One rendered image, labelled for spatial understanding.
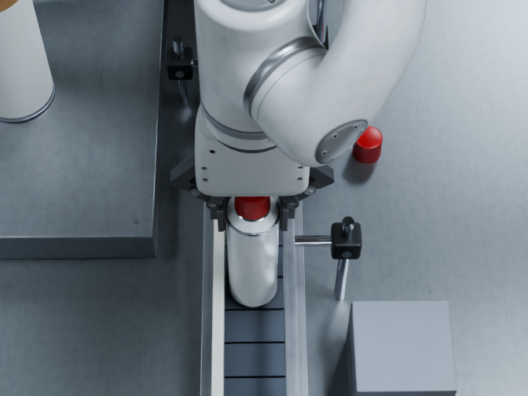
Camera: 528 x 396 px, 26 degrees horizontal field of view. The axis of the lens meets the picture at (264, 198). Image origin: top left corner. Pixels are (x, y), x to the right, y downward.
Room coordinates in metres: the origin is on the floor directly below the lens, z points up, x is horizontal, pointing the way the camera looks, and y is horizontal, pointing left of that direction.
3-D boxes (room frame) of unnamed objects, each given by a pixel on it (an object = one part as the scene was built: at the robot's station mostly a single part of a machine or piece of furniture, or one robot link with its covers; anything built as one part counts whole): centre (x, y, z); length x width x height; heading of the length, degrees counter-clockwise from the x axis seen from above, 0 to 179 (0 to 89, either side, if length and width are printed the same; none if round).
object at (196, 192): (0.56, 0.05, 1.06); 0.03 x 0.03 x 0.07; 1
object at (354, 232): (0.58, -0.06, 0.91); 0.07 x 0.03 x 0.17; 91
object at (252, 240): (0.56, 0.01, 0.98); 0.05 x 0.05 x 0.20
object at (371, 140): (0.77, -0.12, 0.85); 0.03 x 0.03 x 0.03
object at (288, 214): (0.56, -0.03, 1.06); 0.03 x 0.03 x 0.07; 1
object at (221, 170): (0.56, 0.01, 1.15); 0.10 x 0.07 x 0.11; 91
